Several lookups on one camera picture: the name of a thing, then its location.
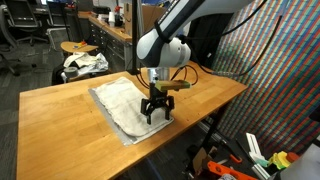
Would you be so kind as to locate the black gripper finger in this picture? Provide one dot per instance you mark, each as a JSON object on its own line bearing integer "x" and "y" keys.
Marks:
{"x": 148, "y": 110}
{"x": 169, "y": 105}

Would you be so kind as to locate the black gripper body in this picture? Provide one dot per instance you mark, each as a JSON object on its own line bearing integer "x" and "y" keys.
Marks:
{"x": 157, "y": 96}

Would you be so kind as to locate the white woven towel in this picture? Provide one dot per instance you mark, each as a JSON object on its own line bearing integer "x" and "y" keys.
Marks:
{"x": 123, "y": 103}

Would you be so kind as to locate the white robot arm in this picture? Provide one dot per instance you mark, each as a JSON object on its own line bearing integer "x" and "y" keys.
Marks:
{"x": 163, "y": 50}

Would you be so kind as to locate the black table leg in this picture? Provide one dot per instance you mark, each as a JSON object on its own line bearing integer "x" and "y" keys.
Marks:
{"x": 216, "y": 128}

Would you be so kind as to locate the blue floor tape strip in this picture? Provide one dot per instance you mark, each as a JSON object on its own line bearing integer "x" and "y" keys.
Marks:
{"x": 154, "y": 170}

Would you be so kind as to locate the folded cardboard piece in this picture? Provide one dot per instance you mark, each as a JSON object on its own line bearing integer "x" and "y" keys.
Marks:
{"x": 200, "y": 160}

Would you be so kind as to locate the wood topped workbench cabinet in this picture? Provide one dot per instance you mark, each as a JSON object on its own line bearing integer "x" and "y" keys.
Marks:
{"x": 113, "y": 46}

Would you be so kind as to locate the black pole stand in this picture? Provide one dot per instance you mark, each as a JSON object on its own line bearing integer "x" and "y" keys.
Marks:
{"x": 134, "y": 33}

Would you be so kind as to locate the black hanging cloth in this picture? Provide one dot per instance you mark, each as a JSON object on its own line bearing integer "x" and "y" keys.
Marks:
{"x": 213, "y": 43}

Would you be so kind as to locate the large cardboard box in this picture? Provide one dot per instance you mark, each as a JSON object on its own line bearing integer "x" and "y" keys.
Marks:
{"x": 146, "y": 20}

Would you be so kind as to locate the white cloth pile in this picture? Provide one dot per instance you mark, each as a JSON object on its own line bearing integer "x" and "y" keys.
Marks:
{"x": 86, "y": 61}

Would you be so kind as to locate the orange spirit level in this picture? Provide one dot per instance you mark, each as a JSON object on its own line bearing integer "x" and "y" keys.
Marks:
{"x": 226, "y": 170}

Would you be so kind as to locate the white cup stack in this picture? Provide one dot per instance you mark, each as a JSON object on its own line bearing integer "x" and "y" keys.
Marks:
{"x": 111, "y": 19}

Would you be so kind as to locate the red spray bottle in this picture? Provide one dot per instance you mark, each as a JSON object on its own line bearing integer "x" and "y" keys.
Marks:
{"x": 118, "y": 15}

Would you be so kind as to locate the yellow red small tool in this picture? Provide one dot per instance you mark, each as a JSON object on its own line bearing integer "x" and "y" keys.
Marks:
{"x": 80, "y": 44}

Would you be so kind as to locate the black low stool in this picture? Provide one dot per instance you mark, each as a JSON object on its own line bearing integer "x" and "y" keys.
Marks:
{"x": 56, "y": 75}

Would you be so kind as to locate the round wooden side table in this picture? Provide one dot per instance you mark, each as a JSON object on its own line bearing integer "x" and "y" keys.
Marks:
{"x": 70, "y": 47}

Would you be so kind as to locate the yellow green plastic part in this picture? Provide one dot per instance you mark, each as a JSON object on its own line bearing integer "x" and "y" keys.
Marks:
{"x": 279, "y": 160}

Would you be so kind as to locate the red round cap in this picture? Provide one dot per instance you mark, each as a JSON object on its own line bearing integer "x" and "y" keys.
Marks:
{"x": 292, "y": 157}

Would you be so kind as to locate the white plastic bucket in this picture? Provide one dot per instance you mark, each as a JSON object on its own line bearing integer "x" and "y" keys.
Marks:
{"x": 303, "y": 166}

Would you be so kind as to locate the black office chair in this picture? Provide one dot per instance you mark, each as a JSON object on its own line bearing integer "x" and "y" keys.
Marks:
{"x": 6, "y": 36}
{"x": 23, "y": 15}

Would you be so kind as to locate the wooden wrist camera bar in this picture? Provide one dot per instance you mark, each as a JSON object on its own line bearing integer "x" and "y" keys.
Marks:
{"x": 175, "y": 85}

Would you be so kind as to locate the grey duct tape strip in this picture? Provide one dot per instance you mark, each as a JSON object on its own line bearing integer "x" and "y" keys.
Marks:
{"x": 110, "y": 118}

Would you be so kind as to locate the aluminium rail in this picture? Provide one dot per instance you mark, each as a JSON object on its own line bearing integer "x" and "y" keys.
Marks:
{"x": 204, "y": 126}

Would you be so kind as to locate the grey duct tape roll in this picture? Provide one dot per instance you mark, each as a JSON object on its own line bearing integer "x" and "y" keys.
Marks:
{"x": 70, "y": 71}

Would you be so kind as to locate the white plastic bracket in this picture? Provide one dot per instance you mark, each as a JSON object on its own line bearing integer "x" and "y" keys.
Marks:
{"x": 255, "y": 146}

